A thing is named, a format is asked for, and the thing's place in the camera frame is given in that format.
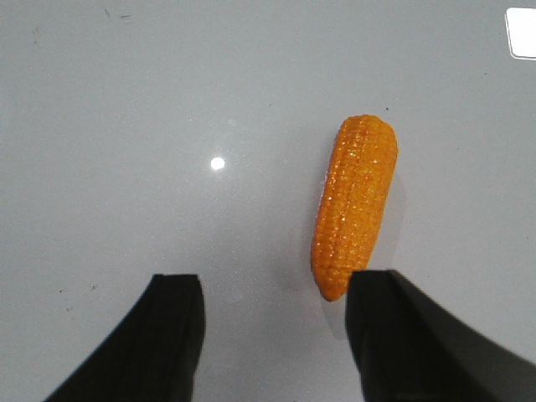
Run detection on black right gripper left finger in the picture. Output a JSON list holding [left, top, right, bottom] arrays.
[[47, 274, 205, 401]]

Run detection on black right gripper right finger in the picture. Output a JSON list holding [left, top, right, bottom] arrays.
[[345, 270, 535, 401]]

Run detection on orange toy corn cob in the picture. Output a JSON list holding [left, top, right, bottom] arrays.
[[311, 115, 398, 302]]

